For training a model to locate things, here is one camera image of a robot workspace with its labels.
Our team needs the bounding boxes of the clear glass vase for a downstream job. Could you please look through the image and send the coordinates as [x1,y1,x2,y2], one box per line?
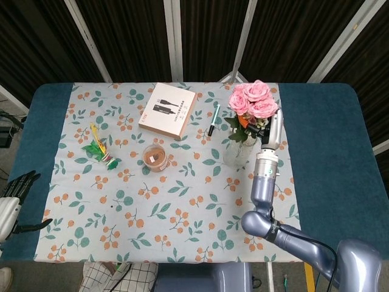
[223,133,260,167]

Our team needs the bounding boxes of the white shoe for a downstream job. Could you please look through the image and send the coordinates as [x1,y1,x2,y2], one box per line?
[0,266,15,291]

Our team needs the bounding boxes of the round jar with brown contents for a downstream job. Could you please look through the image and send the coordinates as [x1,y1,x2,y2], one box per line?
[142,144,169,173]

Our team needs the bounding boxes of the blue table cover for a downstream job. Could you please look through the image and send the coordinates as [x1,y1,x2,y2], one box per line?
[0,82,384,264]

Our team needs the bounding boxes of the black electronic box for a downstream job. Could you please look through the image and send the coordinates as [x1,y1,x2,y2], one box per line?
[0,119,19,148]

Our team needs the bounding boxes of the teal and black pen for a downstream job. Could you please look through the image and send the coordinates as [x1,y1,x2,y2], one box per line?
[208,103,221,136]

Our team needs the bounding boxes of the colourful feather shuttlecock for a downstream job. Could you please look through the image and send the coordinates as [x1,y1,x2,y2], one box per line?
[81,122,120,171]

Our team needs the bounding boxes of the white cable product box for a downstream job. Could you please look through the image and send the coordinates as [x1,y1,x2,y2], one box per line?
[138,82,197,141]

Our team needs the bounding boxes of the pink rose bouquet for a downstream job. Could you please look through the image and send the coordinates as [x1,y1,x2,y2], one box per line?
[224,80,280,144]

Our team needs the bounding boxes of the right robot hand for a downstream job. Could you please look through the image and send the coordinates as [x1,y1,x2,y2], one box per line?
[238,108,284,150]

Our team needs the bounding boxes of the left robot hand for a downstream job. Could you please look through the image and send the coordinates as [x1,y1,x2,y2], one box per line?
[0,170,53,243]

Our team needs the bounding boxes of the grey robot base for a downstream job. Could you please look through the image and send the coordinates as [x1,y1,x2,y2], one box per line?
[154,262,253,292]

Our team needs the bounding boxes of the floral patterned tablecloth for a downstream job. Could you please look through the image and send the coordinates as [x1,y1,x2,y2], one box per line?
[32,82,306,264]

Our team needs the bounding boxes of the checkered white cloth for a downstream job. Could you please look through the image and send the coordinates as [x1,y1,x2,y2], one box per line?
[79,262,159,292]

